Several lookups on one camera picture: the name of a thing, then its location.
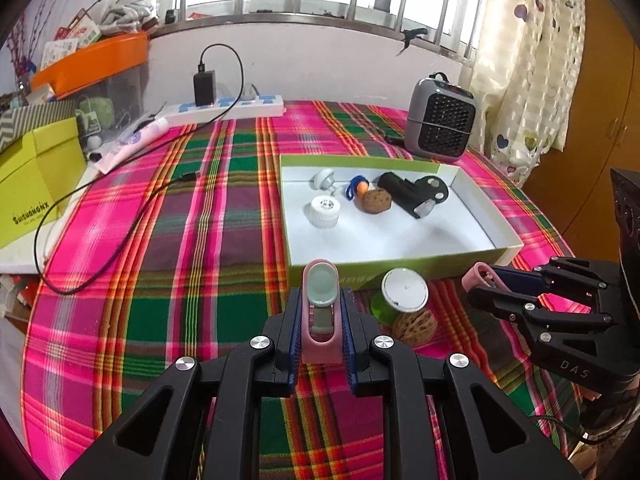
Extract black rectangular flashlight device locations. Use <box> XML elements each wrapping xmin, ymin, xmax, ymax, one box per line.
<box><xmin>378</xmin><ymin>172</ymin><xmax>436</xmax><ymax>219</ymax></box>

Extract black three-button remote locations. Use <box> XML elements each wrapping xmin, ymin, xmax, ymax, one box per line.
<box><xmin>416</xmin><ymin>176</ymin><xmax>449</xmax><ymax>204</ymax></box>

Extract pink clip with grey pad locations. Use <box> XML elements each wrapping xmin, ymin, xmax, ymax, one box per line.
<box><xmin>302</xmin><ymin>259</ymin><xmax>343</xmax><ymax>364</ymax></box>

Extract white egg-shaped gadget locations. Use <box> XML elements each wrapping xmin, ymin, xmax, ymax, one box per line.
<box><xmin>311</xmin><ymin>168</ymin><xmax>335</xmax><ymax>192</ymax></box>

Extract wooden wardrobe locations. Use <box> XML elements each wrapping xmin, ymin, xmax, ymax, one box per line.
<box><xmin>524</xmin><ymin>0</ymin><xmax>639</xmax><ymax>261</ymax></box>

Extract brown walnut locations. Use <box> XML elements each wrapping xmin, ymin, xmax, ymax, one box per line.
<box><xmin>360</xmin><ymin>188</ymin><xmax>393</xmax><ymax>214</ymax></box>
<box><xmin>392</xmin><ymin>308</ymin><xmax>437</xmax><ymax>347</ymax></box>

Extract white disc on green base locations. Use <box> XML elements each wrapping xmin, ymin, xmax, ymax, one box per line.
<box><xmin>370</xmin><ymin>268</ymin><xmax>430</xmax><ymax>327</ymax></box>

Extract green white cardboard tray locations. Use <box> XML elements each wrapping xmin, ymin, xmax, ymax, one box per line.
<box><xmin>279</xmin><ymin>154</ymin><xmax>524</xmax><ymax>290</ymax></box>

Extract orange blue earplugs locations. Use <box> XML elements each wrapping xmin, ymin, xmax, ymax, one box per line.
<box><xmin>344</xmin><ymin>174</ymin><xmax>371</xmax><ymax>200</ymax></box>

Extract plaid pink green bedspread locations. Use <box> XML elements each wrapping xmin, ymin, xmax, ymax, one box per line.
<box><xmin>21</xmin><ymin>101</ymin><xmax>582</xmax><ymax>479</ymax></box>

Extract grey black mini heater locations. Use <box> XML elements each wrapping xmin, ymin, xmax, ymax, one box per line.
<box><xmin>404</xmin><ymin>72</ymin><xmax>476</xmax><ymax>160</ymax></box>

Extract white round ribbed cap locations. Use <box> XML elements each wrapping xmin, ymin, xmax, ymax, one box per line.
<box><xmin>305</xmin><ymin>195</ymin><xmax>341</xmax><ymax>229</ymax></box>

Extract heart patterned curtain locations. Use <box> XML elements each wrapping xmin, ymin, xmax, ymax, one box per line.
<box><xmin>469</xmin><ymin>0</ymin><xmax>586</xmax><ymax>186</ymax></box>

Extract black hook on sill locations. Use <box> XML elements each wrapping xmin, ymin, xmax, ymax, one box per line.
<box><xmin>398</xmin><ymin>27</ymin><xmax>430</xmax><ymax>55</ymax></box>

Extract white power strip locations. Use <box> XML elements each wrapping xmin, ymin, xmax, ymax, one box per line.
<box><xmin>160</xmin><ymin>94</ymin><xmax>285</xmax><ymax>127</ymax></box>

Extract white pink tube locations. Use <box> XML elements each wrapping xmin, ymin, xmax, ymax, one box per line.
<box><xmin>94</xmin><ymin>117</ymin><xmax>169</xmax><ymax>174</ymax></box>

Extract yellow-green shoe box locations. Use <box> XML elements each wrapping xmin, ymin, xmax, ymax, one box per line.
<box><xmin>1</xmin><ymin>101</ymin><xmax>87</xmax><ymax>246</ymax></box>

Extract orange lidded storage bin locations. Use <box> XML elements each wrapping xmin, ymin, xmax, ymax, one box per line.
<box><xmin>32</xmin><ymin>32</ymin><xmax>149</xmax><ymax>139</ymax></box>

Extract black charger adapter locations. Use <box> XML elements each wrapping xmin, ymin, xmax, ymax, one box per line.
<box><xmin>193</xmin><ymin>62</ymin><xmax>216</xmax><ymax>107</ymax></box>

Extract purple dried flower branches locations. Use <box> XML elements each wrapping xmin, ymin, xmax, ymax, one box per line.
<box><xmin>6</xmin><ymin>0</ymin><xmax>53</xmax><ymax>84</ymax></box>

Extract black charger cable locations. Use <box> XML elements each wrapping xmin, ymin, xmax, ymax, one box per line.
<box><xmin>34</xmin><ymin>42</ymin><xmax>246</xmax><ymax>296</ymax></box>

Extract pile of white cables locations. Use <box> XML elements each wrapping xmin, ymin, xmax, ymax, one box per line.
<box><xmin>96</xmin><ymin>0</ymin><xmax>162</xmax><ymax>36</ymax></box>

